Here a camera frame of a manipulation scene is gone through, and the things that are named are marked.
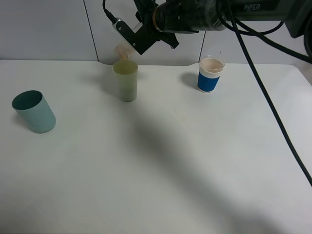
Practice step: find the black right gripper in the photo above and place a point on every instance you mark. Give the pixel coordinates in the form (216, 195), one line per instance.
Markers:
(165, 20)

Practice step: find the clear plastic drink bottle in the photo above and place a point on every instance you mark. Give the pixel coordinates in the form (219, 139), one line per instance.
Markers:
(123, 48)

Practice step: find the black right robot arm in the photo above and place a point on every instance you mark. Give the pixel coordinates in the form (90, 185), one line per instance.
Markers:
(192, 16)

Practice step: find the blue white paper cup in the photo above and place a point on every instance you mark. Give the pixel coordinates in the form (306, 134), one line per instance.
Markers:
(210, 69)

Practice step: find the pale green plastic cup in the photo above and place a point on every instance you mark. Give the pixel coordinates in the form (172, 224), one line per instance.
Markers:
(126, 73)

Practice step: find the teal plastic cup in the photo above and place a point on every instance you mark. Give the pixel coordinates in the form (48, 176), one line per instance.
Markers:
(34, 109)

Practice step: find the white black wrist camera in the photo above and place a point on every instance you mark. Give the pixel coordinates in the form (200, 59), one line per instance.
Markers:
(141, 40)

